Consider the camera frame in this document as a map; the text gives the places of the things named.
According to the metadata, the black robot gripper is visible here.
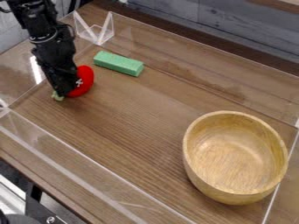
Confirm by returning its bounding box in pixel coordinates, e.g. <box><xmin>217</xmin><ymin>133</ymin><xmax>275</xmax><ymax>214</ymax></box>
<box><xmin>30</xmin><ymin>24</ymin><xmax>80</xmax><ymax>97</ymax></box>

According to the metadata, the red plush strawberry toy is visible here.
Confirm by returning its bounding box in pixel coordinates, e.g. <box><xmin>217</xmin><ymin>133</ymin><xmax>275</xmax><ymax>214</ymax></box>
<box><xmin>67</xmin><ymin>65</ymin><xmax>95</xmax><ymax>98</ymax></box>

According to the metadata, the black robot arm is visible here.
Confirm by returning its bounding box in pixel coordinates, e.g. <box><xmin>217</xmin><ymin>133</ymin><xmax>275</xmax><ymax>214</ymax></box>
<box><xmin>4</xmin><ymin>0</ymin><xmax>80</xmax><ymax>97</ymax></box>

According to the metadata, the green rectangular block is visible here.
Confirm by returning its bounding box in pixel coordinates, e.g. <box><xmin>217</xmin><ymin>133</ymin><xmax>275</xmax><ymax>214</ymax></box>
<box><xmin>94</xmin><ymin>51</ymin><xmax>144</xmax><ymax>77</ymax></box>

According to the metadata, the black metal table clamp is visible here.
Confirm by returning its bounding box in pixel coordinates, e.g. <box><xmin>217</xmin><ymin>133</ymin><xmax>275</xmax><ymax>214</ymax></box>
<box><xmin>24</xmin><ymin>185</ymin><xmax>68</xmax><ymax>224</ymax></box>

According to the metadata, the wooden bowl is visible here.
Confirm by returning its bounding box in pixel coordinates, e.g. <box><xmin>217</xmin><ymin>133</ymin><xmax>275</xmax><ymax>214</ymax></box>
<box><xmin>182</xmin><ymin>110</ymin><xmax>289</xmax><ymax>205</ymax></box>

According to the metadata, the clear acrylic tray wall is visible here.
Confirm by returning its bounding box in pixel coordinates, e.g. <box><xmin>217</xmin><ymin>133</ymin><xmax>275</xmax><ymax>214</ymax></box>
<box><xmin>0</xmin><ymin>108</ymin><xmax>195</xmax><ymax>224</ymax></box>

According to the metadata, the black cable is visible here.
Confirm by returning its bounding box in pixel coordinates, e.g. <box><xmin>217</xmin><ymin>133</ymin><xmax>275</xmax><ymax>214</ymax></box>
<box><xmin>0</xmin><ymin>209</ymin><xmax>10</xmax><ymax>224</ymax></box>

